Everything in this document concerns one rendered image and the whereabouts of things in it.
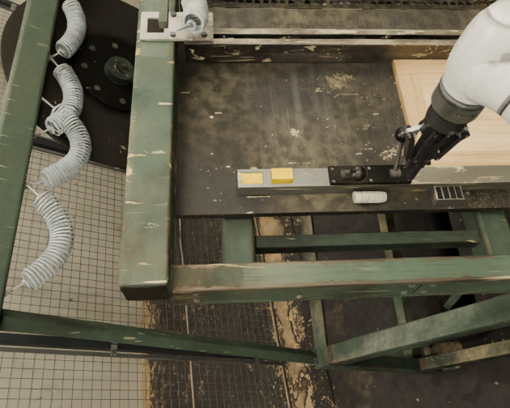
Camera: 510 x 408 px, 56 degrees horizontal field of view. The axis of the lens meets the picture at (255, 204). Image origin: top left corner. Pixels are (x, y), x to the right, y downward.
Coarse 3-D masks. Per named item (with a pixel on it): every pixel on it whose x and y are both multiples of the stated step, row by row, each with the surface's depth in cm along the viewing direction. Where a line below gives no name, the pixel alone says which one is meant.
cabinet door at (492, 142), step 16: (400, 64) 137; (416, 64) 138; (432, 64) 138; (400, 80) 134; (416, 80) 135; (432, 80) 136; (400, 96) 133; (416, 96) 132; (416, 112) 130; (480, 128) 129; (496, 128) 129; (464, 144) 126; (480, 144) 126; (496, 144) 127; (432, 160) 123; (448, 160) 123; (464, 160) 123; (480, 160) 123; (496, 160) 124
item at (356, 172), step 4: (352, 168) 104; (356, 168) 104; (360, 168) 103; (364, 168) 104; (340, 172) 115; (344, 172) 114; (348, 172) 112; (352, 172) 104; (356, 172) 103; (360, 172) 103; (364, 172) 103; (344, 176) 115; (348, 176) 115; (352, 176) 104; (356, 176) 104; (360, 176) 103; (364, 176) 104; (356, 180) 104; (360, 180) 104
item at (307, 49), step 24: (144, 24) 126; (168, 24) 127; (192, 48) 130; (216, 48) 131; (240, 48) 131; (264, 48) 132; (288, 48) 132; (312, 48) 133; (336, 48) 133; (360, 48) 134; (384, 48) 134; (408, 48) 135; (432, 48) 135
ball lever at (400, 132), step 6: (402, 126) 110; (396, 132) 110; (402, 132) 109; (396, 138) 110; (402, 138) 109; (402, 144) 112; (396, 156) 114; (396, 162) 114; (396, 168) 115; (390, 174) 115; (396, 174) 115
